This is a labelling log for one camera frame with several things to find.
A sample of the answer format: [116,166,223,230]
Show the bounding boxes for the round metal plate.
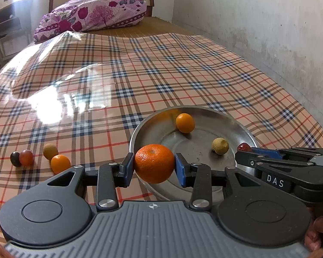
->
[129,105,259,202]

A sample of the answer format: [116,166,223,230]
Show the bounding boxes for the reddish brown plum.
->
[19,149,34,167]

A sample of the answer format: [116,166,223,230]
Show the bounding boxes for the woven bamboo bed mat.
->
[87,17,195,38]

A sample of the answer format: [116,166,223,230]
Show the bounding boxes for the yellow-brown longan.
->
[212,137,229,155]

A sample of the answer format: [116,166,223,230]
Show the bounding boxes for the oval orange kumquat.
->
[175,113,195,134]

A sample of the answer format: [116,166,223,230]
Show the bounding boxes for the large orange tangerine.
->
[134,144,175,184]

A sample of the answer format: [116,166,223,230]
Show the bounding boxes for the metal shelf desk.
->
[0,0,33,61]

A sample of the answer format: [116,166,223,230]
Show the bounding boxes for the plaid plastic tablecloth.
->
[0,32,323,242]

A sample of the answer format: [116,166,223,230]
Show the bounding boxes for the right hand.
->
[304,216,323,258]

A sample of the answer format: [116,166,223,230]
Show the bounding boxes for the dried red jujube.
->
[237,143,252,152]

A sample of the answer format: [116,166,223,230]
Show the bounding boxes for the dark purple grape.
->
[10,151,21,167]

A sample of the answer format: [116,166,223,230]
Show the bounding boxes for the purple floral folded quilt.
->
[34,0,148,42]

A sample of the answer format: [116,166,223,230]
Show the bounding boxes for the small orange kumquat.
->
[50,154,71,175]

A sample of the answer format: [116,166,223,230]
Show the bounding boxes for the green-brown longan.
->
[43,143,59,161]

